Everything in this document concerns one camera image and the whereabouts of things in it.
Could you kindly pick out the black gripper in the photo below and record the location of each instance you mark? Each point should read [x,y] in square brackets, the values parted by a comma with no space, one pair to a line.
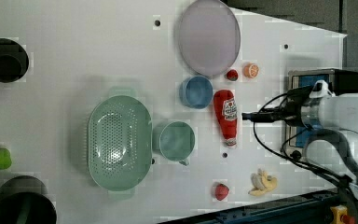
[289,111]

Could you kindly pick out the red plush ketchup bottle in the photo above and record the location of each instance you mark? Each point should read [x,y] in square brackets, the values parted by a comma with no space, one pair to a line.
[226,113]

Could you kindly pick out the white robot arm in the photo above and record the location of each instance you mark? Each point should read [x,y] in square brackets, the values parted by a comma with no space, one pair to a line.
[331,150]

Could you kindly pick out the green oval strainer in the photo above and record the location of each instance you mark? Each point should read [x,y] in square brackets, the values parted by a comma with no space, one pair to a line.
[119,141]

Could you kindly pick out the toy orange half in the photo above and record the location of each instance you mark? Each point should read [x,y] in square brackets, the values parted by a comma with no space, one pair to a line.
[251,70]

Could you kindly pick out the small red toy fruit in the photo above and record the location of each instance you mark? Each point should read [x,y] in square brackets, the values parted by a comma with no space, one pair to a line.
[232,75]

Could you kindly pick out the blue bowl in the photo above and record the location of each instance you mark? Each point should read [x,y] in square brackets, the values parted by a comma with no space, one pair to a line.
[196,92]

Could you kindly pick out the toy strawberry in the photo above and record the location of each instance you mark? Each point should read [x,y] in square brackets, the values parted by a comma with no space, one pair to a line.
[221,192]

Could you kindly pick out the green mug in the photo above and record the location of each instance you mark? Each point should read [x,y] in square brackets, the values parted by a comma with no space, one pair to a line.
[174,141]

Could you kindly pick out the lilac round plate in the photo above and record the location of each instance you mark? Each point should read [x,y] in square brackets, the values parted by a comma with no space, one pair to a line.
[209,37]

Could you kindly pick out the red emergency stop button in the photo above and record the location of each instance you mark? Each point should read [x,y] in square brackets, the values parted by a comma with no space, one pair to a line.
[341,216]

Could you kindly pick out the black round holder lower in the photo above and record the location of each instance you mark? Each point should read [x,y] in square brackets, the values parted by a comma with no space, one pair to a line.
[24,200]

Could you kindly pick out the black round holder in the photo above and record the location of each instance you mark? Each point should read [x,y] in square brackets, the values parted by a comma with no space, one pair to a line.
[14,61]
[24,200]

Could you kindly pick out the black round holder upper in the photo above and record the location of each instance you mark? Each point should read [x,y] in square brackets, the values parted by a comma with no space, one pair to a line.
[14,61]

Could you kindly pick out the green toy pepper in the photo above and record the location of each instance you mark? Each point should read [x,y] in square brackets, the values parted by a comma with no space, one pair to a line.
[5,159]

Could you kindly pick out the blue metal frame rail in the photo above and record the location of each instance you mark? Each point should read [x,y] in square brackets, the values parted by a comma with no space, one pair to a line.
[310,208]

